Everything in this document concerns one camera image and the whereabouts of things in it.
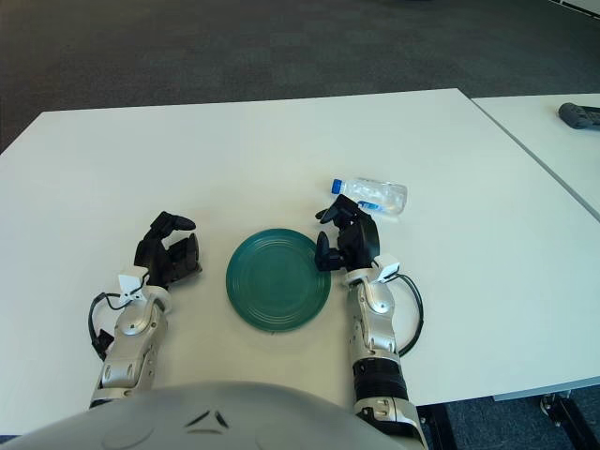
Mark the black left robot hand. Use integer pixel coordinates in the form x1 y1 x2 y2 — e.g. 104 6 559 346
133 211 204 288

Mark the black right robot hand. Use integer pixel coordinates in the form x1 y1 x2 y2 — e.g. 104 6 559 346
314 194 382 273

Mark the clear bottle with blue cap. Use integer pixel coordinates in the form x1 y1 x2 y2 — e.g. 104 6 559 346
331 176 409 218

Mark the green round plate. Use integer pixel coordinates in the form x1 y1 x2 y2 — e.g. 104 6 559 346
225 228 332 334

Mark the grey robot torso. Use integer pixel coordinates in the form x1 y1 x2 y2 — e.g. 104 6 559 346
0 382 423 450

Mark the black table leg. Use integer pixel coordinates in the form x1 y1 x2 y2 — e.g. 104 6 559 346
416 403 458 450

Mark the dark grey handheld controller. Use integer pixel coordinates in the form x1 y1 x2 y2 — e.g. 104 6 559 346
557 101 600 130

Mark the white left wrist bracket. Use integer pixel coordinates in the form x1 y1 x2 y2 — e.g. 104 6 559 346
117 266 147 301

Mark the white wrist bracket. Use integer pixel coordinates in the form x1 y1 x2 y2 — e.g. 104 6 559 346
117 266 147 301
374 252 402 285

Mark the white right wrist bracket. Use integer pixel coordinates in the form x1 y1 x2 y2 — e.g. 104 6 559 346
374 252 402 285

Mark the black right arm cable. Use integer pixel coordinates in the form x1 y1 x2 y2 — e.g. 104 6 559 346
393 273 426 360

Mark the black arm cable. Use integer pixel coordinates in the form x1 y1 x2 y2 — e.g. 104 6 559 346
393 273 426 360
88 291 142 362

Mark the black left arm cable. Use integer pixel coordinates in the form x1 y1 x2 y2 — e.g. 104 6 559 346
88 291 142 362

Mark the black table base frame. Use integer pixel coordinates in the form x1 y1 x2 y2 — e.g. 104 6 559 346
538 388 600 430

